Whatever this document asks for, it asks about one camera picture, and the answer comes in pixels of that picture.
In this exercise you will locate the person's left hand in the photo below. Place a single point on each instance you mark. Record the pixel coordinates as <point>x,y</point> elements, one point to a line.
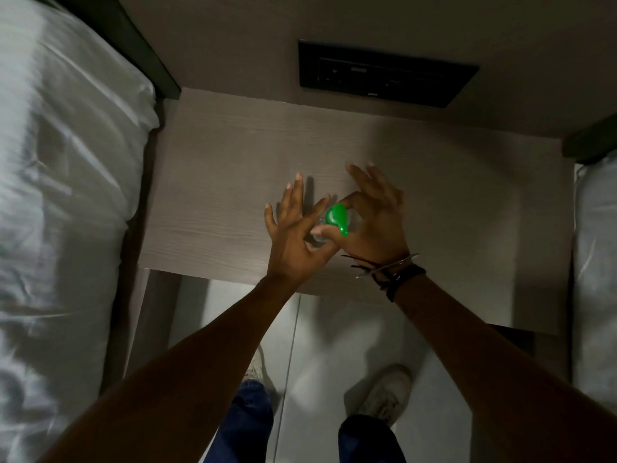
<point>289,245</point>

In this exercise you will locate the person's right hand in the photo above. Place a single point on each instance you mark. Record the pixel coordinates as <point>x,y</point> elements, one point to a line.
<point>378,226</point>

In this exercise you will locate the person's right little finger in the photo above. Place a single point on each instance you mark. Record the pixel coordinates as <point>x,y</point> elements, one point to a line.
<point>398,197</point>

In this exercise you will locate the person's left middle finger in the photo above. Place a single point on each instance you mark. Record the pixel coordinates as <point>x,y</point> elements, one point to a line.
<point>297,195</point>

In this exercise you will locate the person's right thumb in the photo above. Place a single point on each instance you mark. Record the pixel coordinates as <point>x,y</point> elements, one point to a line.
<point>330,232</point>

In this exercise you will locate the person's right middle finger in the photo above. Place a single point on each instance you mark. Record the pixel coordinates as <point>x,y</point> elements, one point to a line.
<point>359,178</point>

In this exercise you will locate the person's left little finger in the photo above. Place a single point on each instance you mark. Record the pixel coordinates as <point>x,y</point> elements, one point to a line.
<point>270,219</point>

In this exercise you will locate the person's left thumb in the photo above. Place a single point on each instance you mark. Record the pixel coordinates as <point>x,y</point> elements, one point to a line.
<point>325,251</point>

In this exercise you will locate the clear bottle with green cap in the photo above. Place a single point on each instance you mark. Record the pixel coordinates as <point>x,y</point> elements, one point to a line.
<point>336,217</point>

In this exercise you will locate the person's left forearm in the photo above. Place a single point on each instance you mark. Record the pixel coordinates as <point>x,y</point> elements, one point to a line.
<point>193,380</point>

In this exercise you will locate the person's right forearm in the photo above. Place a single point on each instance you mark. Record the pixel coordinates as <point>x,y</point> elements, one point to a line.
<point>506,380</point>

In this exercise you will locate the silver bangle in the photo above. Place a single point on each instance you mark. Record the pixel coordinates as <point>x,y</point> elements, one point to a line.
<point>385,266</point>

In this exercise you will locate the person's left white shoe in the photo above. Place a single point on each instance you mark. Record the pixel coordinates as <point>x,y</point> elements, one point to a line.
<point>255,366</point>

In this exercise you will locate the person's white shoe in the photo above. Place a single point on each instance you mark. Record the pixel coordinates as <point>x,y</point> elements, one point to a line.
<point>388,393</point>
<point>255,366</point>

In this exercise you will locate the person's right white shoe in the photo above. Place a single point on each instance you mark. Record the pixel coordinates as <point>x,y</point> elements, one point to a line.
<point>388,393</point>

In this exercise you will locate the person's left blue jeans leg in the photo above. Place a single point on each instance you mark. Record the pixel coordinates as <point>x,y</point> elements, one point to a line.
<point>243,424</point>

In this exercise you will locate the person's blue jeans leg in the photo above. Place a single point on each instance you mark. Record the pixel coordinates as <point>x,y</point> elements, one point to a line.
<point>243,424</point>
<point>369,441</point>

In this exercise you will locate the person's right blue jeans leg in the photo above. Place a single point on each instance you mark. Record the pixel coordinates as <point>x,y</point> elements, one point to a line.
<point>369,441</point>

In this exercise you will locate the bed with white sheet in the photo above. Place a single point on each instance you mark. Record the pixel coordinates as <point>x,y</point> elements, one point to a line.
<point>595,284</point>
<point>53,226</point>

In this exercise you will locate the black wall switch panel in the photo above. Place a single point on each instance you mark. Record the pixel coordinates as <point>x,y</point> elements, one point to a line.
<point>383,74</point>

